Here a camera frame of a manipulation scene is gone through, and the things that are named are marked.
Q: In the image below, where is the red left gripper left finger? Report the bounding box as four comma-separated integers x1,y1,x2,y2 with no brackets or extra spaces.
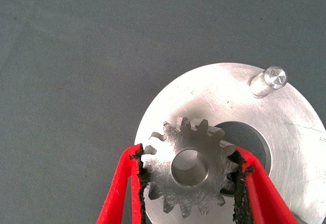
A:
95,143,148,224

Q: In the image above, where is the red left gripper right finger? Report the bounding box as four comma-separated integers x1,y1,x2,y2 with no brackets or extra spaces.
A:
228,146,300,224

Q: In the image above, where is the white gear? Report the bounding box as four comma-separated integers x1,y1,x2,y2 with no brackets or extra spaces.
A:
141,116,241,219

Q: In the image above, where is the round metal carrier plate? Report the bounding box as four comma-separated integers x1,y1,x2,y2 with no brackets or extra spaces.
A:
134,62,326,224

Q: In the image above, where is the dark grey table cloth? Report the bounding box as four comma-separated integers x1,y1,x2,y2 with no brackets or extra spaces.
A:
0,0,326,224

